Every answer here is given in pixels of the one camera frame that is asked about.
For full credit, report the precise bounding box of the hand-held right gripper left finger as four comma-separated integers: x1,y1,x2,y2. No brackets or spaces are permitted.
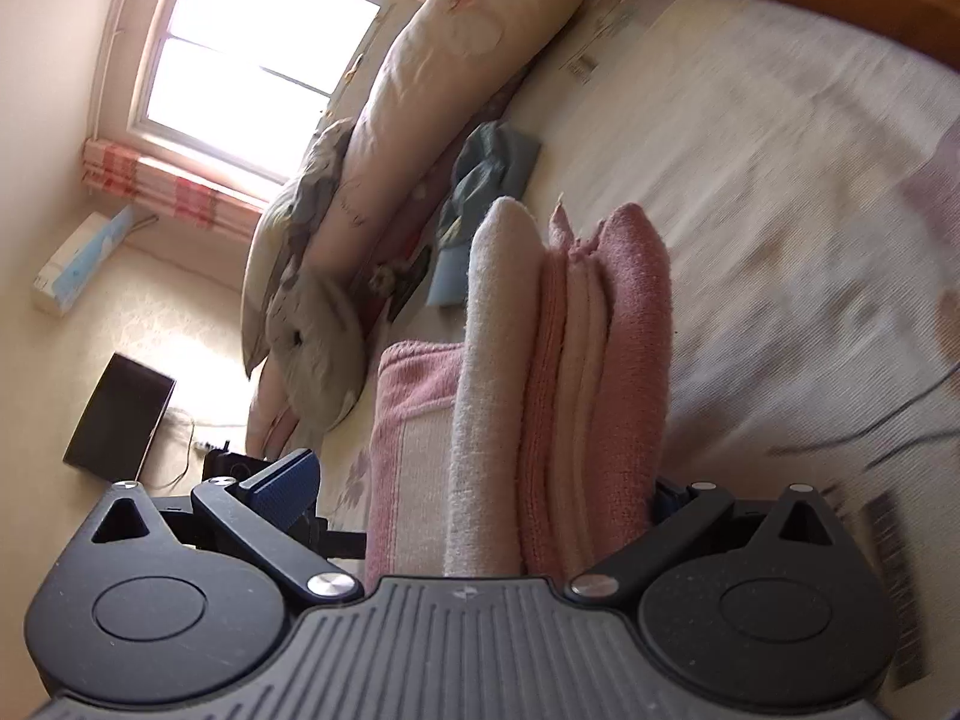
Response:
79,448,362,607

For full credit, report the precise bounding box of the white air conditioner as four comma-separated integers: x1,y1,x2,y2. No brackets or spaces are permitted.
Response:
30,202,140,317

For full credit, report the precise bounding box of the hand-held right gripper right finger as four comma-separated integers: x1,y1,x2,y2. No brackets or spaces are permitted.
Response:
564,476,848,608

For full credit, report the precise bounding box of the blue baseball cap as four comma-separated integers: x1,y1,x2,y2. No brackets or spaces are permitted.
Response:
427,120,542,310

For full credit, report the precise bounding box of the window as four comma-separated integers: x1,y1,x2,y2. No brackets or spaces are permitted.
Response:
127,0,395,188

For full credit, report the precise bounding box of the grey cat face cushion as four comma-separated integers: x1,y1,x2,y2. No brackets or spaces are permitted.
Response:
266,266,368,432

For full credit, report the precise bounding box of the pink and white sweater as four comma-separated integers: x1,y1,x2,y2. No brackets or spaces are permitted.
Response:
364,195,674,587

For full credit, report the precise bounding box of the grey floral pillow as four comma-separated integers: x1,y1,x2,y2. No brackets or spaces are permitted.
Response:
240,116,353,380

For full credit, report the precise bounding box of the black television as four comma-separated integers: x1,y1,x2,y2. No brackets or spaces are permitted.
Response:
62,352,177,481

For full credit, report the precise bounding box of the black hair clip with flower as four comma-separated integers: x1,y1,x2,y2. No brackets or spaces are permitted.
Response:
386,247,436,323

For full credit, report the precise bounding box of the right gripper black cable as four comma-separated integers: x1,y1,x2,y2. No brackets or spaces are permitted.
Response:
769,364,960,470

